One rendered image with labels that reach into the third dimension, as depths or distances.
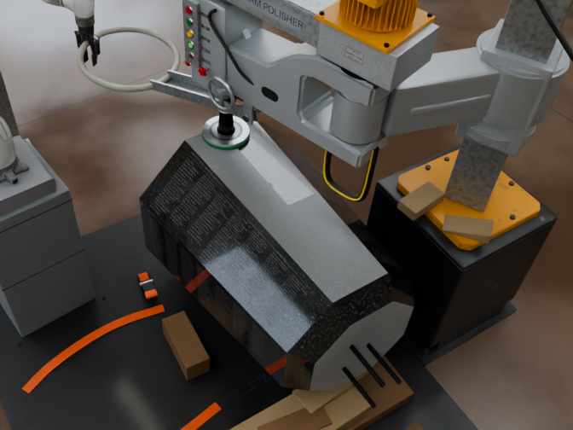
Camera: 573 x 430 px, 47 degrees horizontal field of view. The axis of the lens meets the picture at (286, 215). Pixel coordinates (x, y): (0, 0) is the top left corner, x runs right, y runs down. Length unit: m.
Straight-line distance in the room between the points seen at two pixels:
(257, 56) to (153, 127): 2.03
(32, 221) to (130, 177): 1.26
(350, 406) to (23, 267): 1.56
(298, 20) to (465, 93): 0.67
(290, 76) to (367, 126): 0.34
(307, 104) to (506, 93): 0.73
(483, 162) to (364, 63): 0.92
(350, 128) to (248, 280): 0.75
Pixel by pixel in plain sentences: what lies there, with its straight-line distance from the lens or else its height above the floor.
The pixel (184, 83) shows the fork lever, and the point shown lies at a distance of 3.20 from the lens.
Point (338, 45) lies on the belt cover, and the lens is 2.18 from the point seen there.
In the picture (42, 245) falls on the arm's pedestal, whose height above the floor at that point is 0.56.
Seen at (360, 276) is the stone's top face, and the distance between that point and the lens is 2.54.
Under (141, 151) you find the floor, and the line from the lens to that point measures 4.29.
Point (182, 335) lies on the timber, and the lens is 3.22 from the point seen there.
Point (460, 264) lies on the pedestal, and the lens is 2.86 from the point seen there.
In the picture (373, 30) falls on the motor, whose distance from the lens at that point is 2.12.
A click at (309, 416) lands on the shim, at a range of 2.95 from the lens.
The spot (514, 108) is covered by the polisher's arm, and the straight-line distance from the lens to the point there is 2.61.
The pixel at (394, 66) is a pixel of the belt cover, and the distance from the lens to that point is 2.08.
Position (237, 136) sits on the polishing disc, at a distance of 3.00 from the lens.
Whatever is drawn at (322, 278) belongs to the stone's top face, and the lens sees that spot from 2.51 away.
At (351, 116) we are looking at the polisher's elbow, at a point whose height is 1.42.
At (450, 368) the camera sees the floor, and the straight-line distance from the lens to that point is 3.44.
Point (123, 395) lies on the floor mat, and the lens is 3.23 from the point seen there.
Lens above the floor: 2.85
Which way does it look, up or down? 47 degrees down
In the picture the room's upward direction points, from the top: 6 degrees clockwise
